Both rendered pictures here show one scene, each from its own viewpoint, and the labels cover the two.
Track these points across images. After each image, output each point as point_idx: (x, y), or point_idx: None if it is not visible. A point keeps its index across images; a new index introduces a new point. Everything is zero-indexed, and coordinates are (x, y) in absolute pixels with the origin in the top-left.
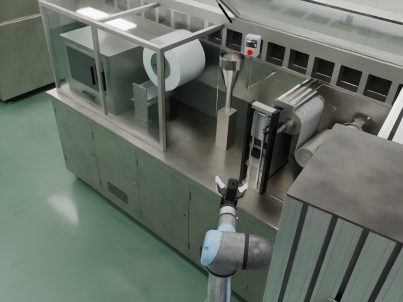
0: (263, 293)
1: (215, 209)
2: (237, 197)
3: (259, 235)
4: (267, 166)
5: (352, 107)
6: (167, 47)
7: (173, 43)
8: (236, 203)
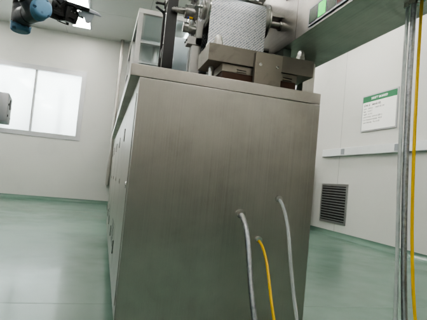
0: (115, 238)
1: (122, 136)
2: (69, 2)
3: (126, 127)
4: (164, 57)
5: (277, 4)
6: (147, 11)
7: (155, 11)
8: (67, 8)
